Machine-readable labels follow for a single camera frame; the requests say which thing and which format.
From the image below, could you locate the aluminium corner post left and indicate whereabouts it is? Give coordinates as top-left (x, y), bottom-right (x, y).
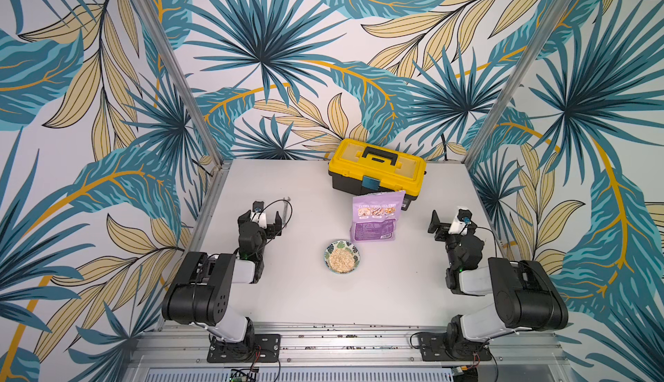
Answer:
top-left (131, 0), bottom-right (223, 171)

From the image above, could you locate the aluminium corner post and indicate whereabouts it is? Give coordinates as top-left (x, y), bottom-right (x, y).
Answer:
top-left (131, 0), bottom-right (223, 171)
top-left (463, 0), bottom-right (572, 169)

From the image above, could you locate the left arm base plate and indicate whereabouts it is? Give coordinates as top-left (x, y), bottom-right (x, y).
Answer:
top-left (207, 334), bottom-right (282, 364)

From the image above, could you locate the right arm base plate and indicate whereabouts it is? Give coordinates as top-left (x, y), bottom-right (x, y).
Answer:
top-left (413, 332), bottom-right (492, 363)

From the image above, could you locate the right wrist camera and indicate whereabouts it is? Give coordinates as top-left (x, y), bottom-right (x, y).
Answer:
top-left (449, 207), bottom-right (472, 235)

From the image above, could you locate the yellow and black toolbox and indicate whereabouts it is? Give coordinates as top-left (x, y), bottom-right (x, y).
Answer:
top-left (328, 138), bottom-right (426, 210)

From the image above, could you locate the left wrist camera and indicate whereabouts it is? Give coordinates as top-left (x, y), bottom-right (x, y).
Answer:
top-left (250, 201), bottom-right (267, 229)

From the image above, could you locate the aluminium front rail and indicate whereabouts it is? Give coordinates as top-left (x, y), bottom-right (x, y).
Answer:
top-left (123, 323), bottom-right (575, 381)

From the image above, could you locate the green leaf pattern bowl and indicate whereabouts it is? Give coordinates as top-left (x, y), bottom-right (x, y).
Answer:
top-left (323, 240), bottom-right (361, 274)

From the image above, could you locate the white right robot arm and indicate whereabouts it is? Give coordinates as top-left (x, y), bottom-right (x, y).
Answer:
top-left (427, 208), bottom-right (569, 346)

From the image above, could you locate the purple oats bag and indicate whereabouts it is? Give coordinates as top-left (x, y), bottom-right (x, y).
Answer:
top-left (350, 191), bottom-right (406, 244)

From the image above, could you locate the aluminium corner post right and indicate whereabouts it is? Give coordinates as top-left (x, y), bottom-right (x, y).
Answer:
top-left (463, 0), bottom-right (572, 169)

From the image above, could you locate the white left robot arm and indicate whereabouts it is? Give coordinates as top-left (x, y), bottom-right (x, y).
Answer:
top-left (161, 209), bottom-right (284, 345)

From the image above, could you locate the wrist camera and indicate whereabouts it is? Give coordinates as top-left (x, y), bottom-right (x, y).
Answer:
top-left (449, 207), bottom-right (472, 235)
top-left (250, 201), bottom-right (267, 229)

